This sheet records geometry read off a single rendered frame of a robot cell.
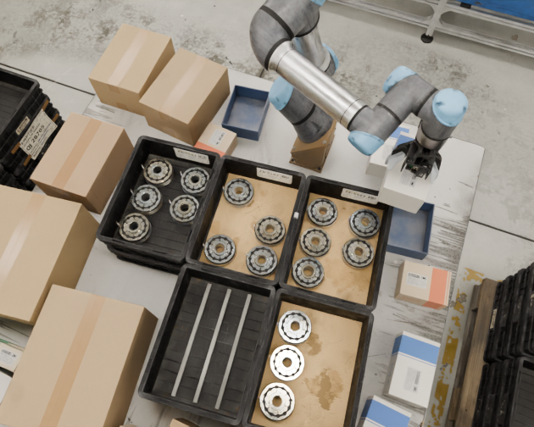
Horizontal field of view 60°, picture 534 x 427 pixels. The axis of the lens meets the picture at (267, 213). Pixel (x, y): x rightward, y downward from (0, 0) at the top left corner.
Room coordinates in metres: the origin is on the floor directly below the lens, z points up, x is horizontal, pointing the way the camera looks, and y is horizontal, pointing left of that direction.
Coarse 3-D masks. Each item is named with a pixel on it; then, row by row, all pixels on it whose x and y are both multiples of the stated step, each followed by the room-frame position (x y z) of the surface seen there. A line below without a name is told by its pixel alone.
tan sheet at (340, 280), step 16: (352, 208) 0.65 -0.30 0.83; (368, 208) 0.65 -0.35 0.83; (304, 224) 0.59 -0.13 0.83; (336, 224) 0.59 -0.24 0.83; (336, 240) 0.53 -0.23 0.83; (368, 240) 0.53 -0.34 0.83; (304, 256) 0.47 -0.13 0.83; (336, 256) 0.47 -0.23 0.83; (304, 272) 0.42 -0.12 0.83; (336, 272) 0.42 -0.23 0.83; (352, 272) 0.42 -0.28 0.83; (368, 272) 0.42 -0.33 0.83; (320, 288) 0.36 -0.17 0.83; (336, 288) 0.36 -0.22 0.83; (352, 288) 0.36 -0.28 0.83; (368, 288) 0.36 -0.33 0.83
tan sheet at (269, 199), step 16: (240, 176) 0.77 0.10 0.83; (240, 192) 0.71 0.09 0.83; (256, 192) 0.71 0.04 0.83; (272, 192) 0.71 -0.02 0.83; (288, 192) 0.71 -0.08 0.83; (224, 208) 0.65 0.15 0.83; (240, 208) 0.65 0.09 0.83; (256, 208) 0.65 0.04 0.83; (272, 208) 0.65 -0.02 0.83; (288, 208) 0.65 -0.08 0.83; (224, 224) 0.59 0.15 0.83; (240, 224) 0.59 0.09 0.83; (288, 224) 0.59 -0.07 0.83; (240, 240) 0.53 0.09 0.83; (256, 240) 0.53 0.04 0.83; (240, 256) 0.47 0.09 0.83
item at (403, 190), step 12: (396, 144) 0.73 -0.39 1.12; (396, 168) 0.64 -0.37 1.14; (384, 180) 0.61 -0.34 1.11; (396, 180) 0.60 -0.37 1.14; (408, 180) 0.60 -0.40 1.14; (420, 180) 0.60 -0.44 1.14; (384, 192) 0.57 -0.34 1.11; (396, 192) 0.56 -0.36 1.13; (408, 192) 0.56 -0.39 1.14; (420, 192) 0.56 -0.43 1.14; (396, 204) 0.56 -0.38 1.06; (408, 204) 0.55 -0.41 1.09; (420, 204) 0.54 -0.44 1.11
